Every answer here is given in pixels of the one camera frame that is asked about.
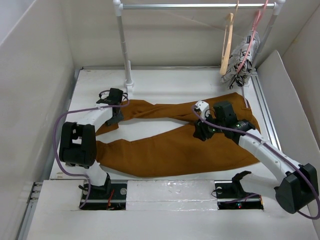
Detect aluminium frame rail right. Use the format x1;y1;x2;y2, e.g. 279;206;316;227
249;71;282;152

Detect white black printed garment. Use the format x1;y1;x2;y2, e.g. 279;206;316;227
221;30;260;89

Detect beige wooden hanger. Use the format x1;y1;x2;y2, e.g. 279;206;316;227
219;1;239;76

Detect aluminium frame rail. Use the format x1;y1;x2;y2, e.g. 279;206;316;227
249;71;282;152
14;67;82;240

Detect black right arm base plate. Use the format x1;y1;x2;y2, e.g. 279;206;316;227
211;180;264;210

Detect brown trousers with striped trim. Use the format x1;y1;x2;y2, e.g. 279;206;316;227
96;99;259;178

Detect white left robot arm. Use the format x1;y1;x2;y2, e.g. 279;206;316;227
58;88;128;199

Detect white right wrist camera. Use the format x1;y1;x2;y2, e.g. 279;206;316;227
194;100;211;119

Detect pink hanger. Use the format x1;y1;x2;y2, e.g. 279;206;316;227
236;0;269;74

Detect white metal clothes rack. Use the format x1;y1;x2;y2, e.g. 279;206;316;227
112;0;286;97

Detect aluminium frame rail left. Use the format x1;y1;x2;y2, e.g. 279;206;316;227
14;67;82;240

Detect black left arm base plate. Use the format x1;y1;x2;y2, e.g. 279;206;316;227
78;181;128;211

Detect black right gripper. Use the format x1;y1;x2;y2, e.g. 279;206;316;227
192;110;226;141

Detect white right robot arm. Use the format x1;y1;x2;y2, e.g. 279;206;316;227
191;100;320;214

